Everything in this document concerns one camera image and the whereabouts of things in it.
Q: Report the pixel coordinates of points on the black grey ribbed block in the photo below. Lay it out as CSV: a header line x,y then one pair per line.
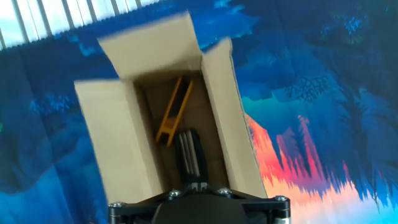
x,y
189,155

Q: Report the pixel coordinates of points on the forest sunset print cloth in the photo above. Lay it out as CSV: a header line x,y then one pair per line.
x,y
311,62

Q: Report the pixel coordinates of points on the brown cardboard box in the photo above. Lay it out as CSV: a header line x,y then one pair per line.
x,y
109,130

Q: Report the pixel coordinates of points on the yellow plastic tool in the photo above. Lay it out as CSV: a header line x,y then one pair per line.
x,y
169,124

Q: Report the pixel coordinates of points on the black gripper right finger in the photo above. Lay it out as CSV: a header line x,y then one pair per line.
x,y
267,208

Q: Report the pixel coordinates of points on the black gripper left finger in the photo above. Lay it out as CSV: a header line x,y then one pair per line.
x,y
140,205

